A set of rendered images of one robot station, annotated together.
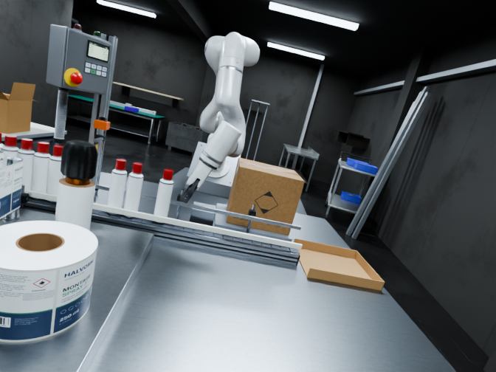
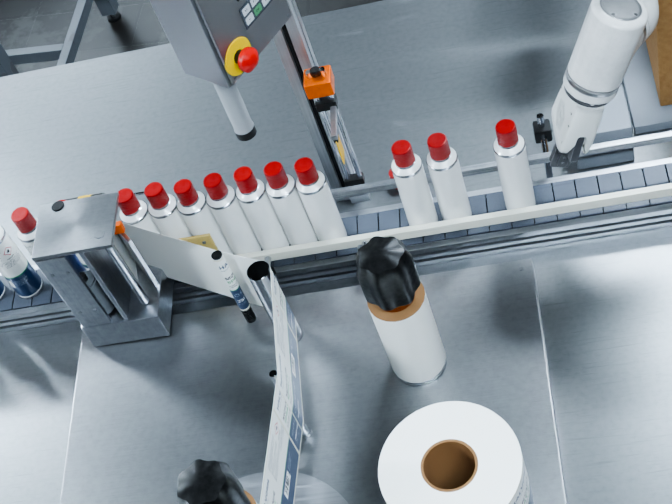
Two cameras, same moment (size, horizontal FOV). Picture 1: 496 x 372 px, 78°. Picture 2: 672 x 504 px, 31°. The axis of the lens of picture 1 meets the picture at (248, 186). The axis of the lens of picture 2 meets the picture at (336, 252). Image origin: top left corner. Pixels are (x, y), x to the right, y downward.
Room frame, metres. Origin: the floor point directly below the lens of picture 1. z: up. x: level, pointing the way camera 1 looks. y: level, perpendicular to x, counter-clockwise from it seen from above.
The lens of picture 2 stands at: (-0.20, 0.07, 2.52)
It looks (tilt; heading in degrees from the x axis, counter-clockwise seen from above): 51 degrees down; 24
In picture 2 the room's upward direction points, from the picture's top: 22 degrees counter-clockwise
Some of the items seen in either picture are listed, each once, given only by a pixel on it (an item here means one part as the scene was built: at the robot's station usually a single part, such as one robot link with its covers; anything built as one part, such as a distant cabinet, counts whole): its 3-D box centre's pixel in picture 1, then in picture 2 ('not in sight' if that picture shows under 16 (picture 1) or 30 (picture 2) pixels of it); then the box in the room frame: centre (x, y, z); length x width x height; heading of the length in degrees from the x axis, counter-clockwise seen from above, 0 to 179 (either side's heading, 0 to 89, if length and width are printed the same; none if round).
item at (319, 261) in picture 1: (334, 262); not in sight; (1.19, -0.42, 0.85); 0.30 x 0.26 x 0.04; 97
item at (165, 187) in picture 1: (164, 195); (513, 167); (1.10, 0.30, 0.98); 0.05 x 0.05 x 0.20
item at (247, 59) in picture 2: (75, 78); (246, 58); (1.05, 0.65, 1.32); 0.04 x 0.03 x 0.04; 152
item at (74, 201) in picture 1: (76, 195); (400, 310); (0.79, 0.45, 1.03); 0.09 x 0.09 x 0.30
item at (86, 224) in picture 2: not in sight; (75, 225); (0.91, 0.97, 1.14); 0.14 x 0.11 x 0.01; 97
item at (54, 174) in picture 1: (56, 173); (289, 206); (1.04, 0.68, 0.98); 0.05 x 0.05 x 0.20
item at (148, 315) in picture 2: not in sight; (107, 269); (0.91, 0.97, 1.01); 0.14 x 0.13 x 0.26; 97
